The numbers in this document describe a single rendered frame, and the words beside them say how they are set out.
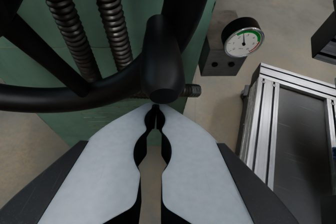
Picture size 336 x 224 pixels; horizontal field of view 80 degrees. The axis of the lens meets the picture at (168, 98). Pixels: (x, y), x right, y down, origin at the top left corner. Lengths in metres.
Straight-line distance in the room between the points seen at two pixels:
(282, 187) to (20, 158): 0.99
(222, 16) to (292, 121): 0.57
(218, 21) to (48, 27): 0.32
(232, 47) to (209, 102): 0.73
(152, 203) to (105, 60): 0.61
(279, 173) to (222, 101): 0.46
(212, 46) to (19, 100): 0.30
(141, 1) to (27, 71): 0.30
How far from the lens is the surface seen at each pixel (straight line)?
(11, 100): 0.26
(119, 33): 0.23
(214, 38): 0.41
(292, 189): 0.81
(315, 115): 1.00
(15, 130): 1.12
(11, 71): 0.54
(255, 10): 1.78
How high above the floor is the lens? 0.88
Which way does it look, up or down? 57 degrees down
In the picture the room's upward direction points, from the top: 8 degrees clockwise
